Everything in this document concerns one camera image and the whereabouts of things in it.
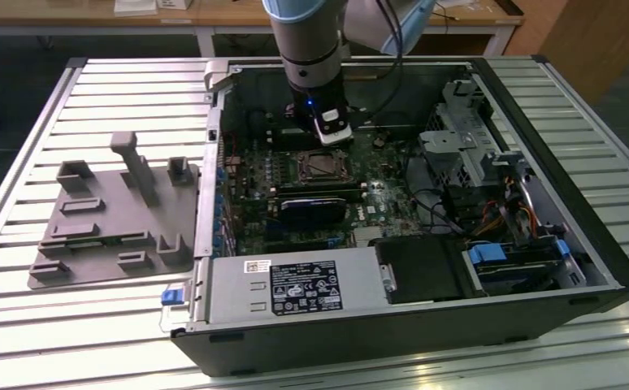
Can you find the white box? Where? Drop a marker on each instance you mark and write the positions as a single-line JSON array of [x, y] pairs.
[[135, 7], [174, 4]]

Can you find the grey metal drive cage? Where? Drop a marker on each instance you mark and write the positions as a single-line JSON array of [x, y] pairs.
[[456, 142]]

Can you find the grey power supply unit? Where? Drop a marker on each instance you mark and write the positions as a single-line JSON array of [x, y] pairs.
[[228, 292]]

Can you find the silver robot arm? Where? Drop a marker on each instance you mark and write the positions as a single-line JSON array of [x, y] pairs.
[[309, 40]]

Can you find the black graphics card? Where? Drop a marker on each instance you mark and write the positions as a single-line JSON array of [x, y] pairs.
[[309, 213]]

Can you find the wooden cabinet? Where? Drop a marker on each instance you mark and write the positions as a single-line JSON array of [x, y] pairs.
[[591, 40]]

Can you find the RAM stick with white label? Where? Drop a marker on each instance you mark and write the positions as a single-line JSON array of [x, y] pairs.
[[320, 189]]

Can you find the black open PC case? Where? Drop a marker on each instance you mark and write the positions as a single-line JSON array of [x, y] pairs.
[[348, 345]]

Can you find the silver CPU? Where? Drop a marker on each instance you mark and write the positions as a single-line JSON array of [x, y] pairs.
[[321, 164]]

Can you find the hard disk in blue carrier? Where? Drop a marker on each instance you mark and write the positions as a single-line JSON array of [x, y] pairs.
[[485, 254]]

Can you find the CPU socket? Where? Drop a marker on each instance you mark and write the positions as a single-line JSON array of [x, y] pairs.
[[296, 178]]

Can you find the black plastic shroud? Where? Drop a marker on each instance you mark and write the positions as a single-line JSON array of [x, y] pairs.
[[422, 268]]

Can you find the silver chipset heat sink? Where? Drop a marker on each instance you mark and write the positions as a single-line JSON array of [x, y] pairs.
[[368, 236]]

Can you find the blue plastic clip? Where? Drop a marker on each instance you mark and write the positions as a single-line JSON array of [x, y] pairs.
[[563, 248]]

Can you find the green motherboard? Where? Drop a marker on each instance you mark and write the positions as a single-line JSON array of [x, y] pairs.
[[390, 207]]

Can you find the wooden desk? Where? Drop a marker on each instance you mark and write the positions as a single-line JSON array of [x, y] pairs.
[[49, 20]]

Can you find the grey plastic parts rack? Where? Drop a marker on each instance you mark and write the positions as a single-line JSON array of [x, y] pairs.
[[109, 211]]

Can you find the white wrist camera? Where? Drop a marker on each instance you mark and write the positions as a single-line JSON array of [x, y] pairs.
[[336, 136]]

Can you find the blue case latch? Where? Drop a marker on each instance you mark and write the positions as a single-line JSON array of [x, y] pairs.
[[171, 296]]

